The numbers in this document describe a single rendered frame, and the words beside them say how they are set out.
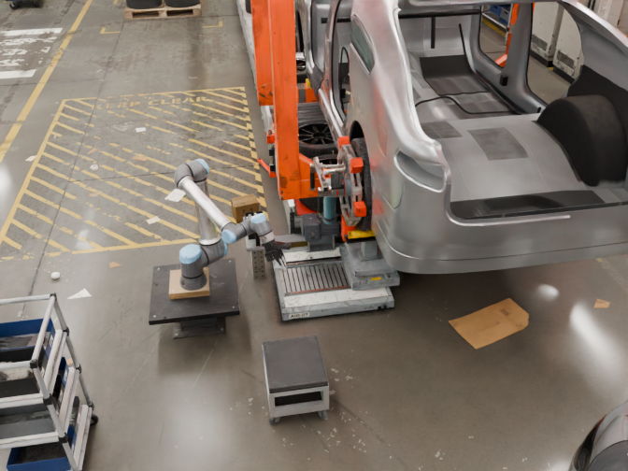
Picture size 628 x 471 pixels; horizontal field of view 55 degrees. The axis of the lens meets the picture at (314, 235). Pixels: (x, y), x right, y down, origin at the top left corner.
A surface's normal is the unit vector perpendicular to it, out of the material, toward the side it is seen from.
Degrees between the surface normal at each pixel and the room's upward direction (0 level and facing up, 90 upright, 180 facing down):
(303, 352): 0
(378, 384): 0
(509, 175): 22
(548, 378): 0
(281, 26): 90
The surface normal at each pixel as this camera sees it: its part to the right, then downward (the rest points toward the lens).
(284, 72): 0.16, 0.56
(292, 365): -0.01, -0.82
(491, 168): 0.05, -0.55
